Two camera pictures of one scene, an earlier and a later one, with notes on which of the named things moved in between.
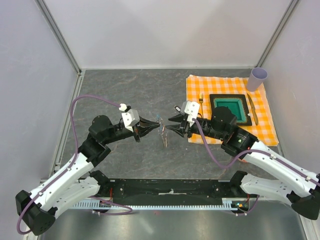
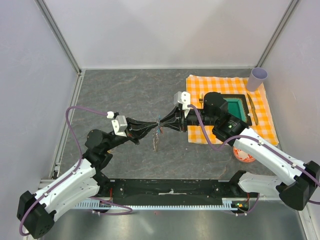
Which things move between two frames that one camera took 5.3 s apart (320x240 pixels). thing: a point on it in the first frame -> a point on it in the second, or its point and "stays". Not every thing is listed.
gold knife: [253, 108] stays
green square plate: [237, 103] stays
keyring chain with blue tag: [161, 130] -> [158, 131]
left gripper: [140, 128] stays
